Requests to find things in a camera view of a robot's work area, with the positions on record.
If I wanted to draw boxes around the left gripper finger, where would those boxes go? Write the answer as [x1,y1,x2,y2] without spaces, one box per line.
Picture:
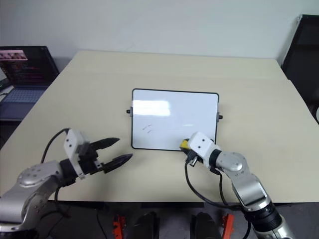
[102,153,134,174]
[90,137,120,151]

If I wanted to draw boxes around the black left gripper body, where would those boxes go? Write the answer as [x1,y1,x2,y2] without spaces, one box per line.
[77,142,104,176]

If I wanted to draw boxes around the yellow and black eraser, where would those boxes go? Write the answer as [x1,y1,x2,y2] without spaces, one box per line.
[179,138,191,151]

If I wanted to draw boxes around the black framed tabletop whiteboard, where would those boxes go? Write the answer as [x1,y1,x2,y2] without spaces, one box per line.
[125,88,224,152]

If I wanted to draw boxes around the dark rounded shape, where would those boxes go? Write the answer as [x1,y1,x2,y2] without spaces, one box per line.
[190,211,222,239]
[129,211,160,239]

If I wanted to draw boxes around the dark open laptop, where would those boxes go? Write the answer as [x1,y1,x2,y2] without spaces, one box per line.
[0,45,60,121]

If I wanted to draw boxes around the black chair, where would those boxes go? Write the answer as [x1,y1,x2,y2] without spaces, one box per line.
[281,14,319,111]

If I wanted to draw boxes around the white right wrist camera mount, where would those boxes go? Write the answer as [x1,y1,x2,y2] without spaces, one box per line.
[187,131,215,163]

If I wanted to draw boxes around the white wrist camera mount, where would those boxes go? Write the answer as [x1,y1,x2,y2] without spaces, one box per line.
[63,128,91,180]
[187,131,215,163]

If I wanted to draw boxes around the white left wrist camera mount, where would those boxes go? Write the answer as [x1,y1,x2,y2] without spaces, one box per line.
[63,128,91,180]

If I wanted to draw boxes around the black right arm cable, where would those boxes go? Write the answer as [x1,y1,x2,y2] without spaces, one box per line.
[184,157,253,239]

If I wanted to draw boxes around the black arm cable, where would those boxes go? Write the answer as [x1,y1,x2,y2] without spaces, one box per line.
[40,127,73,218]
[184,157,253,239]

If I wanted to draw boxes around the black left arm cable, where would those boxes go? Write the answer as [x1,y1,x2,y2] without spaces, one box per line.
[40,127,73,218]

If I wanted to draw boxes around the red bracket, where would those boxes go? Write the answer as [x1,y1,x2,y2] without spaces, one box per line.
[112,215,127,237]
[222,213,235,239]

